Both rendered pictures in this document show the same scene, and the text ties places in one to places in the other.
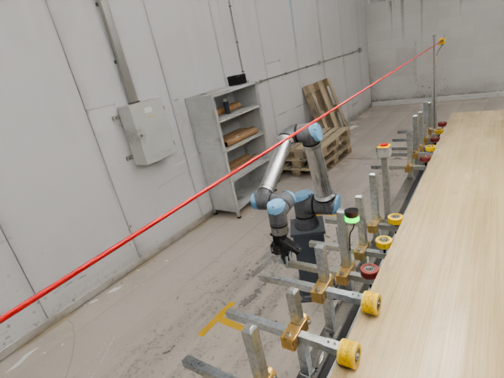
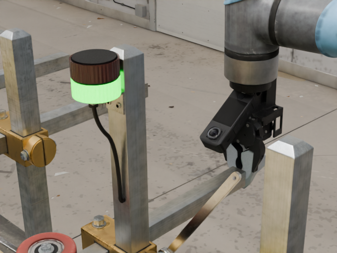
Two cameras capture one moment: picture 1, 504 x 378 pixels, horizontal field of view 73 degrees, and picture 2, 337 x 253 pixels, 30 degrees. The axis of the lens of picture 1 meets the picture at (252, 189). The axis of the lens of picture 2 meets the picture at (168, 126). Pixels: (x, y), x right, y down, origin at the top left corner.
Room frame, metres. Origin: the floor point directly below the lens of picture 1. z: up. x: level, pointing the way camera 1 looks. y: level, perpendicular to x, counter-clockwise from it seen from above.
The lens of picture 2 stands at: (1.52, -1.10, 1.41)
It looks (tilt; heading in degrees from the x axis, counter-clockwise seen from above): 26 degrees down; 97
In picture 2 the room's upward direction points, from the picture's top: 1 degrees counter-clockwise
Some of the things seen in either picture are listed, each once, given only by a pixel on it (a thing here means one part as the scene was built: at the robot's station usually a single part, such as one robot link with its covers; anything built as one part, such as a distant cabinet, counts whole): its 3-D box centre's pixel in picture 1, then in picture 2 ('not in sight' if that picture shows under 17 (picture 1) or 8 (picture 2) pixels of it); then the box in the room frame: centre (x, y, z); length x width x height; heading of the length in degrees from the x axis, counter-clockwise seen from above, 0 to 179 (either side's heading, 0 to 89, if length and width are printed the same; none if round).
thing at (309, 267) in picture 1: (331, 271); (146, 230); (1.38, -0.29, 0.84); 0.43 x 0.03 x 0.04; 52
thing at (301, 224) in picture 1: (306, 219); not in sight; (2.33, -0.36, 0.65); 0.19 x 0.19 x 0.10
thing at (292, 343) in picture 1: (295, 330); not in sight; (0.95, -0.05, 0.95); 0.13 x 0.06 x 0.05; 142
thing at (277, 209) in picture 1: (277, 213); (254, 15); (1.53, -0.10, 1.14); 0.10 x 0.09 x 0.12; 150
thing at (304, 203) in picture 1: (304, 202); not in sight; (2.33, -0.36, 0.79); 0.17 x 0.15 x 0.18; 60
